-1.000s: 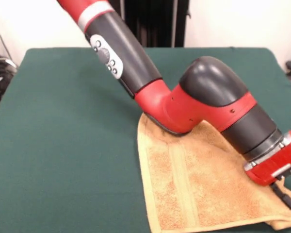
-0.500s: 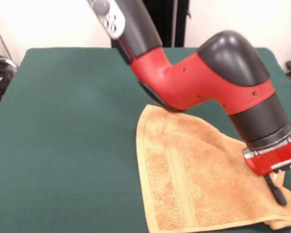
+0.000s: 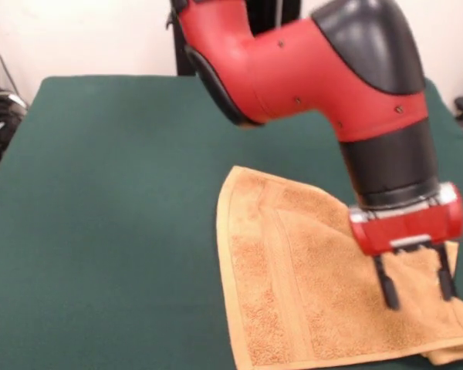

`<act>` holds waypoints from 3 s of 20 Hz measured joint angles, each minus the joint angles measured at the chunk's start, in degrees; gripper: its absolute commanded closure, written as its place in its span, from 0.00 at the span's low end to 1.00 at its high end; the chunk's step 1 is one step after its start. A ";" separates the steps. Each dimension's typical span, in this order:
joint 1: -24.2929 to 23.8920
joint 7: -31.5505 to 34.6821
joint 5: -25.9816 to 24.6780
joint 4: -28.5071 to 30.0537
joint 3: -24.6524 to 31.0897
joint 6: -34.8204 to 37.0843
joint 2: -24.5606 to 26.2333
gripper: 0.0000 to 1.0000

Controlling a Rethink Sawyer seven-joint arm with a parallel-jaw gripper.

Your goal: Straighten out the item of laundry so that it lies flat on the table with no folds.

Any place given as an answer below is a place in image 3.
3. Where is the dark green table cloth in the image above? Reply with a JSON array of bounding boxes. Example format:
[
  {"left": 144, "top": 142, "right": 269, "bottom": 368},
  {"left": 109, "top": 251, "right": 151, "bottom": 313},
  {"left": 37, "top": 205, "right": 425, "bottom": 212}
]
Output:
[{"left": 0, "top": 75, "right": 463, "bottom": 370}]

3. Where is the black cable bundle with plugs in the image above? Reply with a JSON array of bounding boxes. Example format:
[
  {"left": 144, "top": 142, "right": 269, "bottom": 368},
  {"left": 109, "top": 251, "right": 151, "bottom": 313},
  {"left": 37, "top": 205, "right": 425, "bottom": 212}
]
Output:
[{"left": 0, "top": 34, "right": 29, "bottom": 167}]

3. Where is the tan terry towel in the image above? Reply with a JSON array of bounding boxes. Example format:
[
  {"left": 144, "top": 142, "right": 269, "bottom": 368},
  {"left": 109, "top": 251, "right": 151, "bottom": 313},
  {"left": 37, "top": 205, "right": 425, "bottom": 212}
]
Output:
[{"left": 215, "top": 165, "right": 463, "bottom": 370}]

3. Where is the black robot pedestal frame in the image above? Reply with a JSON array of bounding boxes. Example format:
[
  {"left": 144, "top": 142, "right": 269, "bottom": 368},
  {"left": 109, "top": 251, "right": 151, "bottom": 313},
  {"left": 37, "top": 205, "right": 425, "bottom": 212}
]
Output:
[{"left": 164, "top": 0, "right": 306, "bottom": 76}]

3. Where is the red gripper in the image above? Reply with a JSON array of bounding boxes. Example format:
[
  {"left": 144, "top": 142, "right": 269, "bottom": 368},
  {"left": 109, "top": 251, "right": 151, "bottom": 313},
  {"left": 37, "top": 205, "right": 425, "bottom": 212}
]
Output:
[{"left": 349, "top": 181, "right": 463, "bottom": 311}]

